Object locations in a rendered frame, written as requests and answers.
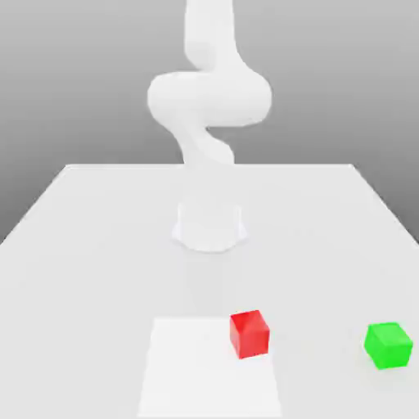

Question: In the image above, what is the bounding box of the small red cube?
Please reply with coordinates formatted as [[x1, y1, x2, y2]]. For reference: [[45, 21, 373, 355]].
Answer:
[[228, 309, 271, 360]]

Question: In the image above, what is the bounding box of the small green cube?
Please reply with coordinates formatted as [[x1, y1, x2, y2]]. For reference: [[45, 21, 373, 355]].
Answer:
[[363, 322, 414, 371]]

